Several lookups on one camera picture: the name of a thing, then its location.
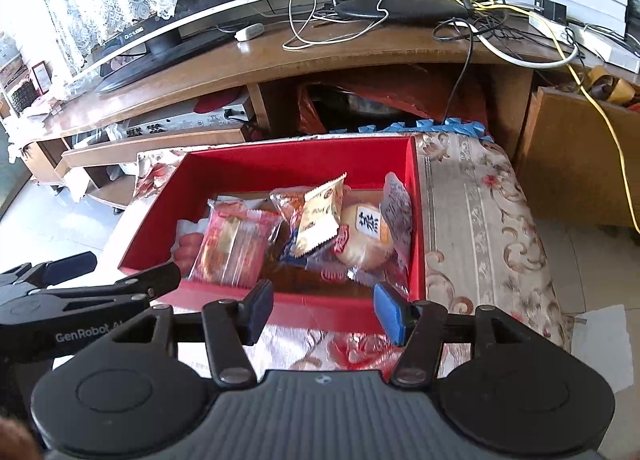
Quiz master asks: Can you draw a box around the red cardboard box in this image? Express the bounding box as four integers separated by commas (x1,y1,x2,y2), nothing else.
117,135,428,336

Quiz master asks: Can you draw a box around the orange red snack packet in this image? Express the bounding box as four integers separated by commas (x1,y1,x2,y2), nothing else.
269,186,311,238

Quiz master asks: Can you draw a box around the beige small snack packet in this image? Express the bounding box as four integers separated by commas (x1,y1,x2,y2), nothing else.
293,173,347,258

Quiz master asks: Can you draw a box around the silver media player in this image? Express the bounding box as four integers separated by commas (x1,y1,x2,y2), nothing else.
106,92,255,141

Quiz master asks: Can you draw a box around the red clear pastry packet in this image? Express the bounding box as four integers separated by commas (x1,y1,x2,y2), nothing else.
188,201,283,289

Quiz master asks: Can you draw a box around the floral beige tablecloth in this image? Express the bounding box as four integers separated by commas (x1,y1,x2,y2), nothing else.
119,133,570,372

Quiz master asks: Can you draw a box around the clear bun bread packet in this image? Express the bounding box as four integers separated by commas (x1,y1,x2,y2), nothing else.
332,172,413,295

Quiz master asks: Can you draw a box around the brown cardboard box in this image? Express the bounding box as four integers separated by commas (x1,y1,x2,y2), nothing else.
515,88,640,227

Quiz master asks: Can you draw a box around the yellow cable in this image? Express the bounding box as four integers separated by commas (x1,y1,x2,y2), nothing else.
380,0,640,235

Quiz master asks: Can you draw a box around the wooden TV cabinet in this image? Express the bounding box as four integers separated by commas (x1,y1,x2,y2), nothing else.
19,19,576,211

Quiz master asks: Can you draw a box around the white power strip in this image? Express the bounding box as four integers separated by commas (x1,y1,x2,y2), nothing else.
528,13,639,74

